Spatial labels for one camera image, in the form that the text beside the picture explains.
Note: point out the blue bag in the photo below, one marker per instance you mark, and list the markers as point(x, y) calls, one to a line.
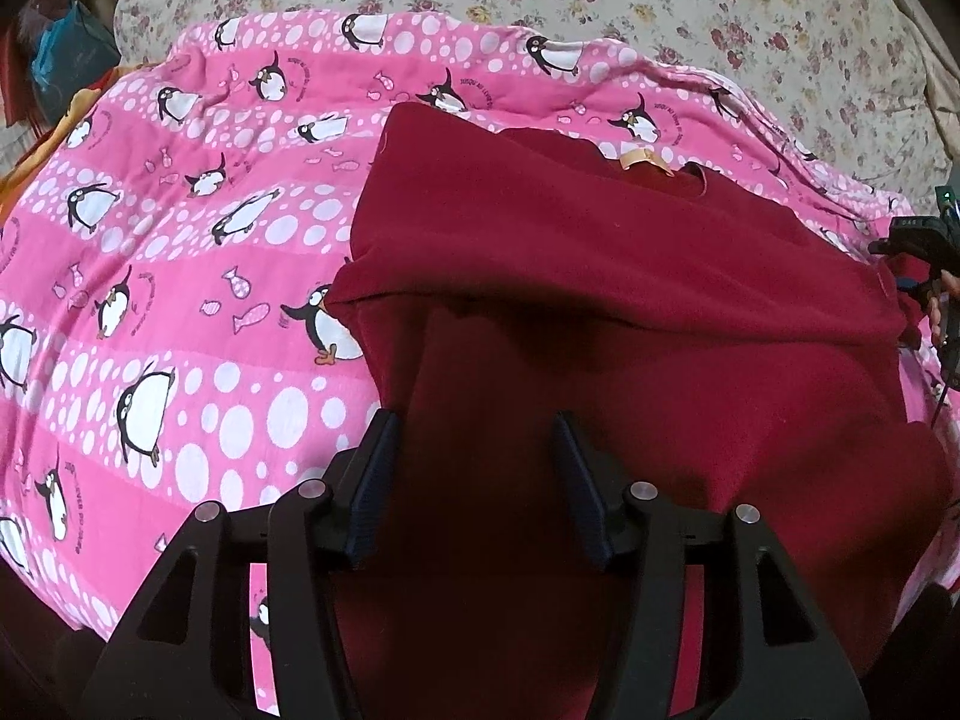
point(67, 34)

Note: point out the pink penguin print blanket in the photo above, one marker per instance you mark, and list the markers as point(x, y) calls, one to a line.
point(187, 300)

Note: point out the orange cloth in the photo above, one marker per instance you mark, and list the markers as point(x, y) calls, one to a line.
point(52, 135)

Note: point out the person's right hand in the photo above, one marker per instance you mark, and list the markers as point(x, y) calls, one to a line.
point(935, 313)

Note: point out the floral bed sheet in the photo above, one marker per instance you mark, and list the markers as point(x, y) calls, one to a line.
point(600, 0)

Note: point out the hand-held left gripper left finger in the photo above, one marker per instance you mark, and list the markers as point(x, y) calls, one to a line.
point(373, 499)

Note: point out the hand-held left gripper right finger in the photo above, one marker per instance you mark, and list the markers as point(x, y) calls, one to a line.
point(581, 499)

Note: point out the dark red shirt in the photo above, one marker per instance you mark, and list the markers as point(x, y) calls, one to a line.
point(600, 330)

